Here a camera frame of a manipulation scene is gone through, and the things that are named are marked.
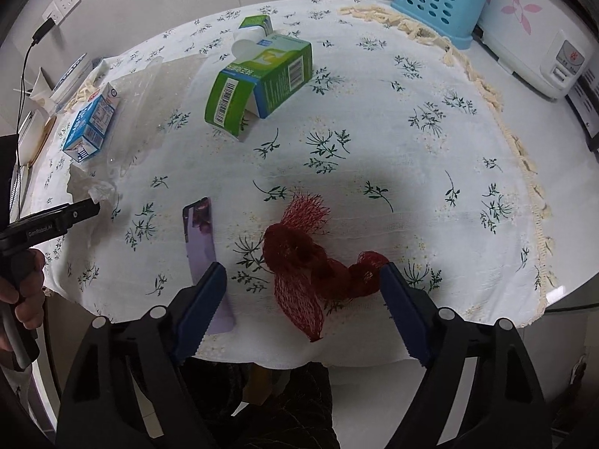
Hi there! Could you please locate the small green box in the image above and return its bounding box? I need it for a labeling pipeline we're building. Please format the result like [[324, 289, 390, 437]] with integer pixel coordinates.
[[238, 15, 274, 36]]

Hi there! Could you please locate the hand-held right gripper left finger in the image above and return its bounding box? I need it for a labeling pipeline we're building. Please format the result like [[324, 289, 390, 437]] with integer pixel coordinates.
[[55, 262, 228, 449]]

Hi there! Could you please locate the purple foil wrapper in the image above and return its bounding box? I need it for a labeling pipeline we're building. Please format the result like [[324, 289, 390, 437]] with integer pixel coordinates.
[[182, 196, 237, 336]]

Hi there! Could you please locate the white floral tablecloth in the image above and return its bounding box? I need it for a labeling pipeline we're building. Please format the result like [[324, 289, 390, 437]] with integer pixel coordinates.
[[25, 0, 560, 368]]

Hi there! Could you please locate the clear bubble wrap bag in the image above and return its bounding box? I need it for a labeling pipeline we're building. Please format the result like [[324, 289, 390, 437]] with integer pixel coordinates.
[[106, 58, 165, 177]]

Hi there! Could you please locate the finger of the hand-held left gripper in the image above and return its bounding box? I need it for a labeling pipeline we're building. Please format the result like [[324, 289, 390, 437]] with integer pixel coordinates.
[[57, 198, 102, 229]]

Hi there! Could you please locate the blue perforated plastic basket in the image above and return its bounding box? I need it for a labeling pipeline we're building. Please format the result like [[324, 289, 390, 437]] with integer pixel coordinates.
[[390, 0, 492, 51]]

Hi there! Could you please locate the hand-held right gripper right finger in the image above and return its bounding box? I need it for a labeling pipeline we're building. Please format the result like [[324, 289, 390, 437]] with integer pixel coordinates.
[[379, 262, 548, 449]]

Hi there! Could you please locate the white tissue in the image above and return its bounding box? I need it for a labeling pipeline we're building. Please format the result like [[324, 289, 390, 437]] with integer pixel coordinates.
[[66, 168, 118, 207]]

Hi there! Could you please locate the blue milk carton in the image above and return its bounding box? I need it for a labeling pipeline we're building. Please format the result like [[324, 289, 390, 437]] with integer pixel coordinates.
[[62, 82, 122, 164]]

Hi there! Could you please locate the red mesh net bag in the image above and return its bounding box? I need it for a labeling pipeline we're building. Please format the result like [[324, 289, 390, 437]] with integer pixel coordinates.
[[262, 187, 391, 343]]

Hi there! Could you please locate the white bottle with green label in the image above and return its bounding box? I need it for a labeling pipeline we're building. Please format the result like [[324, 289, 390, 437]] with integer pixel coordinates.
[[232, 25, 268, 59]]

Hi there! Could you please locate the blue patterned bowl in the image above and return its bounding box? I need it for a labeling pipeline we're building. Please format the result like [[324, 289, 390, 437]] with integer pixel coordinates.
[[49, 54, 95, 104]]

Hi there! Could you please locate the black charger plug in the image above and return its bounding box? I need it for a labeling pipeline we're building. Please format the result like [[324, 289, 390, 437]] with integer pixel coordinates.
[[32, 18, 55, 43]]

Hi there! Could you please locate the white rice cooker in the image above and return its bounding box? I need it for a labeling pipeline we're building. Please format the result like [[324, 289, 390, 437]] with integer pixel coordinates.
[[475, 0, 596, 100]]

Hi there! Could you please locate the person's left hand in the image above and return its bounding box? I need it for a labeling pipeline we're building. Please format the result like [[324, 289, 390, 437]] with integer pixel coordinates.
[[0, 249, 48, 351]]

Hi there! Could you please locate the green cardboard box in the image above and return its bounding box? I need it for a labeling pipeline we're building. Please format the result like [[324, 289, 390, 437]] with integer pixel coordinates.
[[203, 35, 313, 142]]

